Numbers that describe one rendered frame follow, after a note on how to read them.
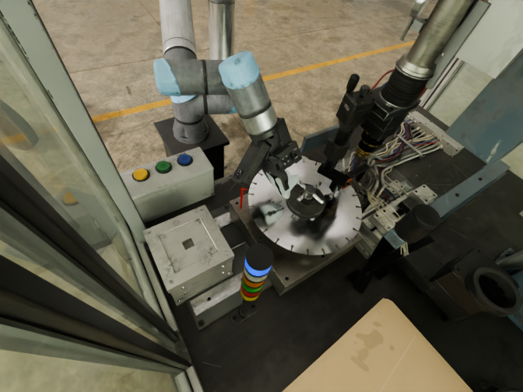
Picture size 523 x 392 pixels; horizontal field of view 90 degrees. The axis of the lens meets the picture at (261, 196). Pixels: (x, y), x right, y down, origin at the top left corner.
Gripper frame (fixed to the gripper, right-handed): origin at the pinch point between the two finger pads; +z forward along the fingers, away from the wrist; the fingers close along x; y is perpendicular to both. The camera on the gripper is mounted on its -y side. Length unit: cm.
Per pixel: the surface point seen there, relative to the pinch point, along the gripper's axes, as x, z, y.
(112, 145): 182, 4, -30
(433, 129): 11, 39, 95
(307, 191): -3.6, 1.1, 5.4
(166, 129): 69, -13, -5
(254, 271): -22.5, -11.6, -20.6
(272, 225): -2.0, 3.5, -7.3
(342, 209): -7.7, 11.3, 11.5
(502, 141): -35.0, -6.4, 28.6
